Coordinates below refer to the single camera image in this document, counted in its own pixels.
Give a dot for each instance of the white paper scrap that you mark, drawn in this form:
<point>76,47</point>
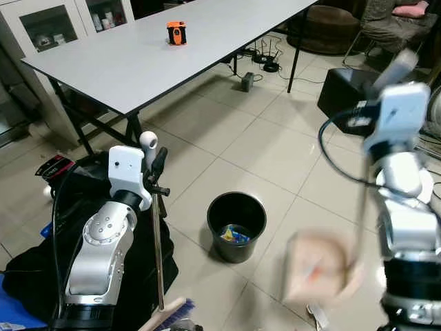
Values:
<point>320,317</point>

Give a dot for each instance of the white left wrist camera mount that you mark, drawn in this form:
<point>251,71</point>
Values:
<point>125,169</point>

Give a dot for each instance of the yellow and blue wrapper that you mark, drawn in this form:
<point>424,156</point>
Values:
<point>234,235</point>

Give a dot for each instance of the black fabric bag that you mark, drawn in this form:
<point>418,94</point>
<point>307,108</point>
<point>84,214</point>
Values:
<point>41,269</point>

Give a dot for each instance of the metal floor fan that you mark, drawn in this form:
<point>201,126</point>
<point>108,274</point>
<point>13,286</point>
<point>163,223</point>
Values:
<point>435,114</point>

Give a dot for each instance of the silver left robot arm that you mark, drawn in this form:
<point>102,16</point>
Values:
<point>100,248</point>

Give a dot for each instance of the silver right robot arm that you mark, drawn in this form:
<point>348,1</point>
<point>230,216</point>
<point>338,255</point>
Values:
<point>406,207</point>

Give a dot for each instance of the grey power adapter block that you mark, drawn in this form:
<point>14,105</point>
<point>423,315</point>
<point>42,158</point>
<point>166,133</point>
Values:
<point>247,83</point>

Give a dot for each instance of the black plastic bucket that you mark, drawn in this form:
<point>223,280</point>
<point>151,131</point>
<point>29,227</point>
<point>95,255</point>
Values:
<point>236,252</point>

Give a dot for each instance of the brown round ottoman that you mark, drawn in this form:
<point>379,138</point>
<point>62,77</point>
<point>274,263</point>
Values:
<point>324,31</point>

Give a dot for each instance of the white glass-door cabinet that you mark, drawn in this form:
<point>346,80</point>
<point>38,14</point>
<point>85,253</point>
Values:
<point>41,21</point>

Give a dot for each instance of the long white table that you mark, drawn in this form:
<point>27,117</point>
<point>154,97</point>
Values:
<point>172,65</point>

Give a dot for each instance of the black box speaker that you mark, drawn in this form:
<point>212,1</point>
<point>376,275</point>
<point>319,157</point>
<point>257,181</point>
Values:
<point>344,89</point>

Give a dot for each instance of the red and black tool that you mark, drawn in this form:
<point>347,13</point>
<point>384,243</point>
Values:
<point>58,167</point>

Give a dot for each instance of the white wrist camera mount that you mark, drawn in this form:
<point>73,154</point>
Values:
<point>125,169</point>
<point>401,114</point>

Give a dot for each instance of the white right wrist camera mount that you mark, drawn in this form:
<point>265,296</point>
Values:
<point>401,114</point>

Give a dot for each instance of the orange and black device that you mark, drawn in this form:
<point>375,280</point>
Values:
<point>176,33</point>

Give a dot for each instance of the black router with antennas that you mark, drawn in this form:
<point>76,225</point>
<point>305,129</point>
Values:
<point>270,66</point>

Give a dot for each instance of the seated person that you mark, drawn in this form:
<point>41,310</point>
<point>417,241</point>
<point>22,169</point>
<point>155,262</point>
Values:
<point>396,31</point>

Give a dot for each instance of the blue cloth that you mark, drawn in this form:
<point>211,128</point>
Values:
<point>17,314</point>

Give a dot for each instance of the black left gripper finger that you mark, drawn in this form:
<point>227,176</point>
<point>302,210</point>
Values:
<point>160,164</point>

